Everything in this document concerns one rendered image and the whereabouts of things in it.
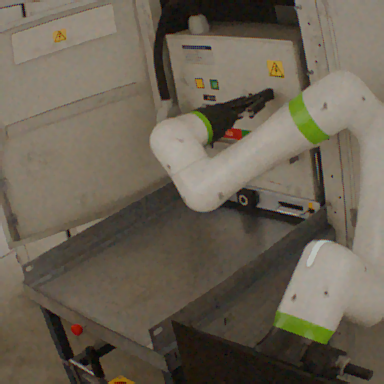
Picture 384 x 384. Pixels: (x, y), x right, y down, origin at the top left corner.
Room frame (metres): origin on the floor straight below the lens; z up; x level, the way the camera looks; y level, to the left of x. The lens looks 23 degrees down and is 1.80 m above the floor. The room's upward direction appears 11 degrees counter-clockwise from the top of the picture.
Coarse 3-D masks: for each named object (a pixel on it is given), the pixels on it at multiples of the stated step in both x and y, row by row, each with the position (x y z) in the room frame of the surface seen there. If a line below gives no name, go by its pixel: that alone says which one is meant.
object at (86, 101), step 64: (128, 0) 2.25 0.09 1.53; (0, 64) 2.09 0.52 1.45; (64, 64) 2.16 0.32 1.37; (128, 64) 2.24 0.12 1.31; (0, 128) 2.07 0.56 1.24; (64, 128) 2.15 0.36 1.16; (128, 128) 2.22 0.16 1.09; (0, 192) 2.06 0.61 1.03; (64, 192) 2.13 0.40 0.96; (128, 192) 2.21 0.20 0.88
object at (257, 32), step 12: (216, 24) 2.24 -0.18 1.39; (228, 24) 2.21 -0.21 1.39; (240, 24) 2.18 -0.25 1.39; (252, 24) 2.15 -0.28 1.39; (264, 24) 2.12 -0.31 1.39; (276, 24) 2.10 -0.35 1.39; (168, 36) 2.16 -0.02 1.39; (180, 36) 2.12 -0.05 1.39; (192, 36) 2.08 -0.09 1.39; (204, 36) 2.05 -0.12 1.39; (216, 36) 2.01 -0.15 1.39; (228, 36) 1.98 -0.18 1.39; (240, 36) 1.97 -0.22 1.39; (252, 36) 1.95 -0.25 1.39; (264, 36) 1.93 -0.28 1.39; (276, 36) 1.91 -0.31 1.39; (288, 36) 1.89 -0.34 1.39; (300, 36) 1.87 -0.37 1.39; (300, 48) 1.83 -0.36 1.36; (300, 60) 1.82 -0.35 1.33; (300, 72) 1.81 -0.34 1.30; (300, 84) 1.81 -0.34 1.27; (312, 156) 1.81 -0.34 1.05; (312, 168) 1.81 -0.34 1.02; (312, 180) 1.81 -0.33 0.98
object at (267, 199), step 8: (256, 192) 1.96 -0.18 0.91; (264, 192) 1.93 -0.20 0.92; (272, 192) 1.91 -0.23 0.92; (280, 192) 1.90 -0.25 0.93; (232, 200) 2.03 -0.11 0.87; (256, 200) 1.96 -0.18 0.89; (264, 200) 1.93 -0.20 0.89; (272, 200) 1.91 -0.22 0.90; (280, 200) 1.89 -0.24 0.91; (288, 200) 1.86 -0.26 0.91; (296, 200) 1.84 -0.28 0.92; (304, 200) 1.82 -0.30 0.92; (312, 200) 1.81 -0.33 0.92; (320, 200) 1.80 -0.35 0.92; (264, 208) 1.94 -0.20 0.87; (272, 208) 1.91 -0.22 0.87; (280, 208) 1.89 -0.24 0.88; (288, 208) 1.87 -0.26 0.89; (296, 208) 1.85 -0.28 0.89; (312, 208) 1.80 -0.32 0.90
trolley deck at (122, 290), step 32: (160, 224) 2.00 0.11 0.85; (192, 224) 1.97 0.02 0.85; (224, 224) 1.93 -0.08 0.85; (256, 224) 1.89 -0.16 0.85; (288, 224) 1.85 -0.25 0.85; (96, 256) 1.87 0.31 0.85; (128, 256) 1.83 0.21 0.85; (160, 256) 1.80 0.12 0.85; (192, 256) 1.77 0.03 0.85; (224, 256) 1.73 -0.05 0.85; (32, 288) 1.73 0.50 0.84; (64, 288) 1.70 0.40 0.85; (96, 288) 1.68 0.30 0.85; (128, 288) 1.65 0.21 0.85; (160, 288) 1.62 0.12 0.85; (192, 288) 1.60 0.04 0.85; (256, 288) 1.53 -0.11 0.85; (96, 320) 1.51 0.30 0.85; (128, 320) 1.49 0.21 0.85; (160, 320) 1.47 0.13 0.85; (224, 320) 1.44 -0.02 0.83; (128, 352) 1.41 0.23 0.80; (160, 352) 1.32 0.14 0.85
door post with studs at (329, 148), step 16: (304, 0) 1.75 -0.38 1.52; (304, 16) 1.76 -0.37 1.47; (304, 32) 1.78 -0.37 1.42; (320, 32) 1.73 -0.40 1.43; (304, 48) 1.78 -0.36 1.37; (320, 48) 1.74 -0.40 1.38; (320, 64) 1.74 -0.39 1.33; (320, 144) 1.78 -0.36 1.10; (336, 144) 1.73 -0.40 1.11; (336, 160) 1.74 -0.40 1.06; (336, 176) 1.74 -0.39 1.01; (336, 192) 1.75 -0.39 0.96; (336, 208) 1.75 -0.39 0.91; (336, 224) 1.75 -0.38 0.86; (336, 240) 1.75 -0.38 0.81
